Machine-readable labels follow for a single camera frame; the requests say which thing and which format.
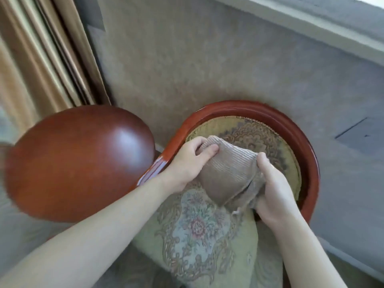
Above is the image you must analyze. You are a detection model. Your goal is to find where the person's right forearm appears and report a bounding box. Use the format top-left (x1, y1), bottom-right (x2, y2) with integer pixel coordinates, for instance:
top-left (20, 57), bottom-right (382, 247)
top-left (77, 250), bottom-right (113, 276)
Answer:
top-left (271, 212), bottom-right (348, 288)

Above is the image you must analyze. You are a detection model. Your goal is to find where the person's right hand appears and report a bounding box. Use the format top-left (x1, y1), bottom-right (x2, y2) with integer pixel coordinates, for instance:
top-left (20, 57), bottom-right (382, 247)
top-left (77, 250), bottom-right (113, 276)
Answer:
top-left (255, 152), bottom-right (302, 227)

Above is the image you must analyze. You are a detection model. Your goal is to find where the floral upholstered wooden armchair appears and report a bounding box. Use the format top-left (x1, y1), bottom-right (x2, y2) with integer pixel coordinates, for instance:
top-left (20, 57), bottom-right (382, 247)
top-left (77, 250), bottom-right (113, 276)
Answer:
top-left (129, 100), bottom-right (320, 288)

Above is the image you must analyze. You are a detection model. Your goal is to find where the person's left hand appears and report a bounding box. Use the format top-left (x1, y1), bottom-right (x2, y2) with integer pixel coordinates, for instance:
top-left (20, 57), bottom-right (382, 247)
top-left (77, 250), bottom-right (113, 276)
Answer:
top-left (160, 136), bottom-right (220, 194)

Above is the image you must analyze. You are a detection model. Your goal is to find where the white baseboard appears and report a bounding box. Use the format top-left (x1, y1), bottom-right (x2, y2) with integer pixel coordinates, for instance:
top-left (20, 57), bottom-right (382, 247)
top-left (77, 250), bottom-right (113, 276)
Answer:
top-left (318, 236), bottom-right (384, 282)

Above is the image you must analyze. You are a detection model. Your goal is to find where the beige cleaning cloth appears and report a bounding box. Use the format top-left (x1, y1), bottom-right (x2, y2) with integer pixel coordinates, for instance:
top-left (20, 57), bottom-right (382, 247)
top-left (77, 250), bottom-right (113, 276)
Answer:
top-left (195, 135), bottom-right (268, 215)

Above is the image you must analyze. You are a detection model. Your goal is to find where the person's left forearm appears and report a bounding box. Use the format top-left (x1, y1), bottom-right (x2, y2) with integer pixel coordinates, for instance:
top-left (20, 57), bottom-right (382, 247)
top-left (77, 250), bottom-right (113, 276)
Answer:
top-left (0, 174), bottom-right (180, 288)

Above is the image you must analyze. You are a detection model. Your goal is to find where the round reddish wooden table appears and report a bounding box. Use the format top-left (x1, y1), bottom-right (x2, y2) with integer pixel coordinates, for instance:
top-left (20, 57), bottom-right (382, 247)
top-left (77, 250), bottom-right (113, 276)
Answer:
top-left (3, 104), bottom-right (156, 223)

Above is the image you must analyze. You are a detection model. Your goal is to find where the golden beige curtain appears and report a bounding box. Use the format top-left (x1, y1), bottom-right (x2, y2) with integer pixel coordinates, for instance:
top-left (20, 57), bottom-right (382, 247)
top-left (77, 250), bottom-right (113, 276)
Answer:
top-left (0, 0), bottom-right (112, 147)

